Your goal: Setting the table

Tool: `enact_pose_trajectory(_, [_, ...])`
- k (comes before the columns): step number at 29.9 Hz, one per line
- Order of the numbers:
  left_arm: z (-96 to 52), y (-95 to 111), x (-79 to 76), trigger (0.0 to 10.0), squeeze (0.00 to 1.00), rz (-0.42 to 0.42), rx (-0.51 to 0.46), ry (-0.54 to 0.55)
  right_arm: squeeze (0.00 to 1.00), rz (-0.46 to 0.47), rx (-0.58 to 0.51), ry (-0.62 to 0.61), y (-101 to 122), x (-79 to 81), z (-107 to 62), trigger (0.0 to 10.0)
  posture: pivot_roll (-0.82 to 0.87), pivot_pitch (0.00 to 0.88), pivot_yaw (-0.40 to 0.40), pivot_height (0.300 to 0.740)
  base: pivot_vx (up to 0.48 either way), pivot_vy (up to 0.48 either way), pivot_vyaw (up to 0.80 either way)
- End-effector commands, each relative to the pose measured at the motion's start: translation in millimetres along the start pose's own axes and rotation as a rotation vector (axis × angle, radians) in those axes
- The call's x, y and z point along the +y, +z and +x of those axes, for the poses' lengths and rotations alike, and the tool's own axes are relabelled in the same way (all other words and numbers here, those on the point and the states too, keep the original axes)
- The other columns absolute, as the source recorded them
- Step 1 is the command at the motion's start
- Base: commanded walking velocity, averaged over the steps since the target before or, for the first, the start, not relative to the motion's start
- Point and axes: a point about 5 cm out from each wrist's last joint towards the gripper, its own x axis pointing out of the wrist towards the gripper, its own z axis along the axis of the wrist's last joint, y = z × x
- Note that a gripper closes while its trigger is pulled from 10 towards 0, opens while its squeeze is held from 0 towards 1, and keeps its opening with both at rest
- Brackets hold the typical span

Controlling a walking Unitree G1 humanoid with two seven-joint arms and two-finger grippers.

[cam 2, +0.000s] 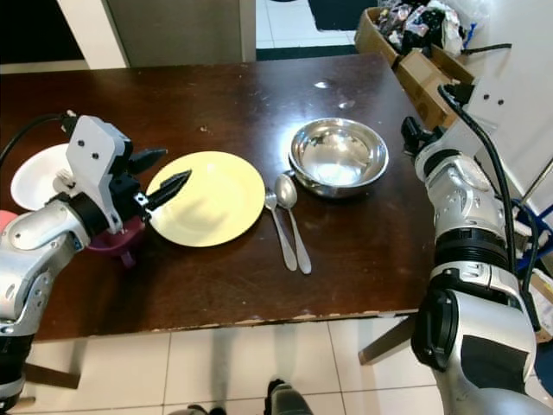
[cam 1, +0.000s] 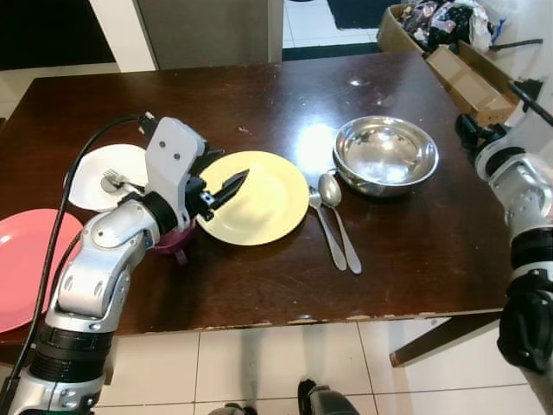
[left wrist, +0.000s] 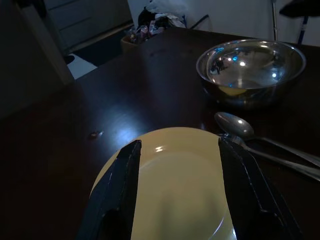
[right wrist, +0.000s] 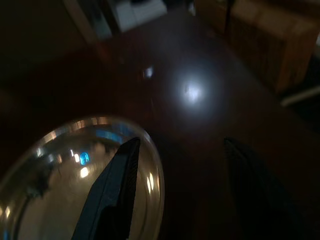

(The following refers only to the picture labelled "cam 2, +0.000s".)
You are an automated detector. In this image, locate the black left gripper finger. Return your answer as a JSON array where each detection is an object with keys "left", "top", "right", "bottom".
[
  {"left": 127, "top": 149, "right": 168, "bottom": 175},
  {"left": 146, "top": 169, "right": 194, "bottom": 213}
]

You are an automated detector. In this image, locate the small maroon plastic bowl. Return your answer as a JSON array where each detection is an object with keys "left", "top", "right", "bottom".
[{"left": 85, "top": 216, "right": 144, "bottom": 270}]

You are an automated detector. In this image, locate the yellow plate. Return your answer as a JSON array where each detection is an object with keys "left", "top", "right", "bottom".
[{"left": 146, "top": 151, "right": 267, "bottom": 249}]

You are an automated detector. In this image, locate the brown cardboard box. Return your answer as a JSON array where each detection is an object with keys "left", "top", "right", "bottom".
[{"left": 353, "top": 6, "right": 478, "bottom": 132}]

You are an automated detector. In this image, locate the stainless steel bowl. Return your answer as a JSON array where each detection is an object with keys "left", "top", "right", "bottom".
[{"left": 289, "top": 118, "right": 391, "bottom": 200}]

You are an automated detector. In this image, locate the white plate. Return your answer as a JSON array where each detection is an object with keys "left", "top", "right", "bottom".
[{"left": 9, "top": 144, "right": 77, "bottom": 212}]

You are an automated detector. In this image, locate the small steel spoon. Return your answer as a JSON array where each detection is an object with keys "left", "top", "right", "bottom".
[{"left": 264, "top": 189, "right": 298, "bottom": 272}]

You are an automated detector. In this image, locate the white plastic bag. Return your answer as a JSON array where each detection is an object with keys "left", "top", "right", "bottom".
[{"left": 432, "top": 3, "right": 467, "bottom": 54}]

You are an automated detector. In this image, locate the large steel spoon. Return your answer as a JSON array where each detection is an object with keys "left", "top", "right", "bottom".
[{"left": 273, "top": 173, "right": 313, "bottom": 276}]

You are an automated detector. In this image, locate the dark patterned cloth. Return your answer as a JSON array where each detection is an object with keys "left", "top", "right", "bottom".
[{"left": 376, "top": 0, "right": 442, "bottom": 48}]

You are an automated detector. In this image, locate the pink plate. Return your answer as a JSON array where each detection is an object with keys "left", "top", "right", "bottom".
[{"left": 0, "top": 210, "right": 19, "bottom": 236}]

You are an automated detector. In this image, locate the grey door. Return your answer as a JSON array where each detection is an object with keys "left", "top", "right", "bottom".
[{"left": 104, "top": 0, "right": 257, "bottom": 70}]

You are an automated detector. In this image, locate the black floor mat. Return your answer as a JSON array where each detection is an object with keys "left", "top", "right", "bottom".
[{"left": 308, "top": 0, "right": 378, "bottom": 32}]

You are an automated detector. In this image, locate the wooden table leg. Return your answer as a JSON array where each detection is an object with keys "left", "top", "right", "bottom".
[
  {"left": 358, "top": 313, "right": 418, "bottom": 367},
  {"left": 22, "top": 362, "right": 85, "bottom": 391}
]

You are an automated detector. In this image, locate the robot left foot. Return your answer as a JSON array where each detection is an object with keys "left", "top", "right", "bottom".
[{"left": 168, "top": 404, "right": 213, "bottom": 415}]

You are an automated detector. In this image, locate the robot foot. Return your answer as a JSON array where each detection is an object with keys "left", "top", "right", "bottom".
[
  {"left": 168, "top": 404, "right": 213, "bottom": 415},
  {"left": 264, "top": 378, "right": 317, "bottom": 415}
]

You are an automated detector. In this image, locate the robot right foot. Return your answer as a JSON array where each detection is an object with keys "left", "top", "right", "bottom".
[{"left": 264, "top": 378, "right": 317, "bottom": 415}]

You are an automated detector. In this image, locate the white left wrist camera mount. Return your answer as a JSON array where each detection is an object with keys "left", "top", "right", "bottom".
[{"left": 67, "top": 115, "right": 137, "bottom": 234}]

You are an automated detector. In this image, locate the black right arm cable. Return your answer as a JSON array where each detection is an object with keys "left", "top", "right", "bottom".
[{"left": 437, "top": 83, "right": 542, "bottom": 335}]

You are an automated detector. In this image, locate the thin black cable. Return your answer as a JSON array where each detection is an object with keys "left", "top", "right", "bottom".
[{"left": 461, "top": 42, "right": 514, "bottom": 58}]

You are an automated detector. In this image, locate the blue wire rack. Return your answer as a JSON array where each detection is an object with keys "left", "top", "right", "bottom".
[{"left": 512, "top": 197, "right": 553, "bottom": 291}]

